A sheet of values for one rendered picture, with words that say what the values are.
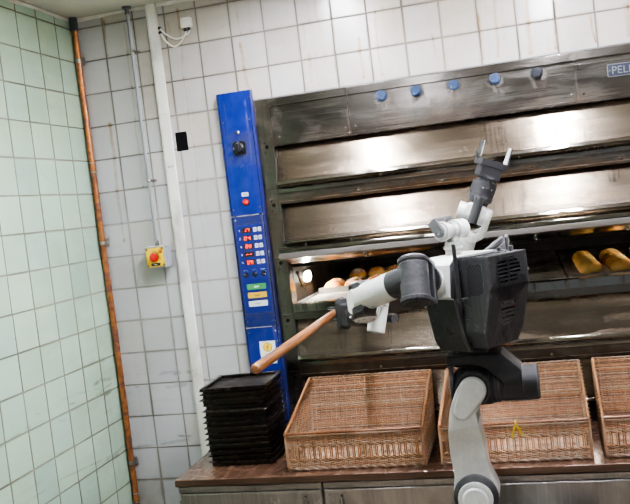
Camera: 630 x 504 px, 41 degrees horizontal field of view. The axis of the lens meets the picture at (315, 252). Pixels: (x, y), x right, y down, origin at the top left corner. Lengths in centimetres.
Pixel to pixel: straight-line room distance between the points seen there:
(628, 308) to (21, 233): 248
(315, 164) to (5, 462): 174
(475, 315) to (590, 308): 112
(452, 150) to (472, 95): 24
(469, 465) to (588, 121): 154
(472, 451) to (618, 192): 134
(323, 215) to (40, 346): 131
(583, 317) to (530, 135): 78
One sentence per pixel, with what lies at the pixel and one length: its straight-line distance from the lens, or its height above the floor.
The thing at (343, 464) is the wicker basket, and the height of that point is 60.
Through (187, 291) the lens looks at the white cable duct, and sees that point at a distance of 395.
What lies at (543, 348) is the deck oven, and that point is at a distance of 370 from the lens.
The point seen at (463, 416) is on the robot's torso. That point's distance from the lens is 278.
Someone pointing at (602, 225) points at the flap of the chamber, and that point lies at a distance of 351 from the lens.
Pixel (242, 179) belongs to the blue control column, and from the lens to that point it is 381.
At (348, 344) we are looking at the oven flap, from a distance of 377.
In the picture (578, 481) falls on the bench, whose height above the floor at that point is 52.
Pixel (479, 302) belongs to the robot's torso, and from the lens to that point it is 263.
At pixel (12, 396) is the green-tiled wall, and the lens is 347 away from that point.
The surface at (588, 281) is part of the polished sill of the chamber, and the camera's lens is 367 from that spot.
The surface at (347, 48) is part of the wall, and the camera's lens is 376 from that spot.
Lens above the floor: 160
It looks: 3 degrees down
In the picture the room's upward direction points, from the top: 7 degrees counter-clockwise
